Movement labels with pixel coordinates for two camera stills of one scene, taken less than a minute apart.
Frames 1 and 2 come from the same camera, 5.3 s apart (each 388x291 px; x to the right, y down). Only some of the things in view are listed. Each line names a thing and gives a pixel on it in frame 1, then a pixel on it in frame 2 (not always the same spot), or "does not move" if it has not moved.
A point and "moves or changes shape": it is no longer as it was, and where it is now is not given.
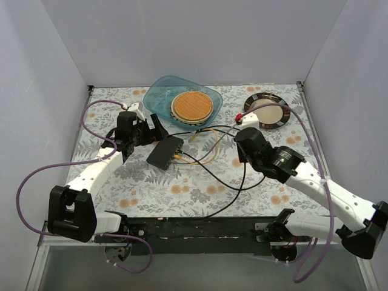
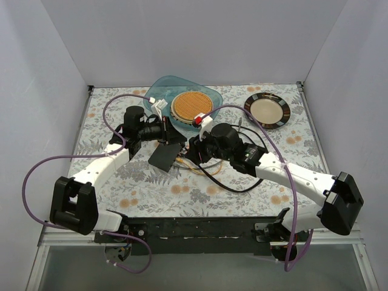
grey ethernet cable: (203, 158) moves or changes shape
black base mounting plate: (196, 236) does not move
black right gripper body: (246, 145) -> (197, 147)
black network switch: (163, 153) does not move
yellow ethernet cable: (214, 156) moves or changes shape
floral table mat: (197, 171) does not move
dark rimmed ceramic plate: (270, 116) does not move
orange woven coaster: (192, 106) does not move
